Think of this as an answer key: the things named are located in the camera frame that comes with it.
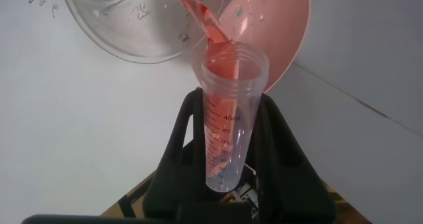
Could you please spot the test tube with red pigment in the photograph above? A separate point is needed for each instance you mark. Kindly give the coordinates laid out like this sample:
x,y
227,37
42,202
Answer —
x,y
228,95

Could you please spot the pink bowl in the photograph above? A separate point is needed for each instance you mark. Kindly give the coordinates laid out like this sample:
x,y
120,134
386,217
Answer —
x,y
277,25

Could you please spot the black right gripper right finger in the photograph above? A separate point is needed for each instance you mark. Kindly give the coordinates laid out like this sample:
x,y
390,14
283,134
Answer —
x,y
284,184

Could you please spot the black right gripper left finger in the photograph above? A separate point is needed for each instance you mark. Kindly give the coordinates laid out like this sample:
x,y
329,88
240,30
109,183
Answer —
x,y
172,177

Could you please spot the clear glass beaker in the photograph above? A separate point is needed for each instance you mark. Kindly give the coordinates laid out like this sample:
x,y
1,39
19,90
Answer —
x,y
132,29

